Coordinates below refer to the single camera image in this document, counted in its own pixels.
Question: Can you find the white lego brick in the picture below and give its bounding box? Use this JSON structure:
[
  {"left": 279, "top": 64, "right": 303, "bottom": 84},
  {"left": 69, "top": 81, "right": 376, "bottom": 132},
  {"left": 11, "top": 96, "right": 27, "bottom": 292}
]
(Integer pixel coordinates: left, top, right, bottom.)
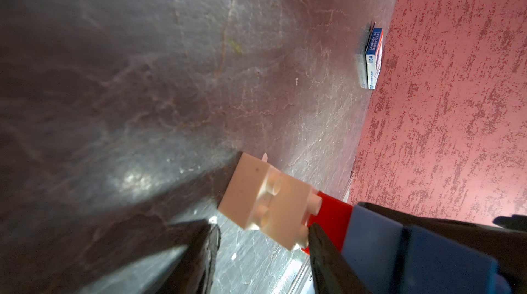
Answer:
[{"left": 218, "top": 153, "right": 323, "bottom": 250}]

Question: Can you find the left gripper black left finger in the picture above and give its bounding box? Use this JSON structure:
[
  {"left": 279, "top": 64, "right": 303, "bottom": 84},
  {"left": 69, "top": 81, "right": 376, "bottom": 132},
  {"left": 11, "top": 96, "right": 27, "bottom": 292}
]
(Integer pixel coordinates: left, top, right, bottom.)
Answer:
[{"left": 135, "top": 219, "right": 221, "bottom": 293}]

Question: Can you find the red lego brick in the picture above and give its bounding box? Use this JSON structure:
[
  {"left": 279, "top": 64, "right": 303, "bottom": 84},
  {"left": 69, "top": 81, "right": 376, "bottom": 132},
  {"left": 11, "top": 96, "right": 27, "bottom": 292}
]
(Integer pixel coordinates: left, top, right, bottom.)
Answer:
[{"left": 303, "top": 191, "right": 354, "bottom": 252}]

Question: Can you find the white blue red flat box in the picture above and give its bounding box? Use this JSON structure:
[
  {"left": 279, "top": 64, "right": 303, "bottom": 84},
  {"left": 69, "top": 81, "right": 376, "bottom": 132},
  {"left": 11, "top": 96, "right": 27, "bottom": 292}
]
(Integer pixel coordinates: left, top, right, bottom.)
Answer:
[{"left": 355, "top": 22, "right": 384, "bottom": 91}]

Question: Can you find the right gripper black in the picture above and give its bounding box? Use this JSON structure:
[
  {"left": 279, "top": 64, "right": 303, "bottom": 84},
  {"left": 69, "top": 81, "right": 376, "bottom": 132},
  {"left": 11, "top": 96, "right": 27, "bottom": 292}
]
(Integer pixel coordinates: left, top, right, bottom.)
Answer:
[{"left": 358, "top": 202, "right": 526, "bottom": 293}]

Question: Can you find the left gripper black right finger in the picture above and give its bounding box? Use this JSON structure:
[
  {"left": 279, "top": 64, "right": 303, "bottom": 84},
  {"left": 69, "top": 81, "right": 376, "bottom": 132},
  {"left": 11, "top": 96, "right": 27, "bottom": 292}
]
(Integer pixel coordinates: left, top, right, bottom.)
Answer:
[{"left": 308, "top": 224, "right": 371, "bottom": 294}]

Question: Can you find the blue lego plate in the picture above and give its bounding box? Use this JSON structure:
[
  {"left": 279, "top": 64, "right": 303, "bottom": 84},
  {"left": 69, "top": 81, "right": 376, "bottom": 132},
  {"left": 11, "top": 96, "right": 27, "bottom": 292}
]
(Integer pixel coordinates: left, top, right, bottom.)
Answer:
[{"left": 342, "top": 206, "right": 512, "bottom": 293}]

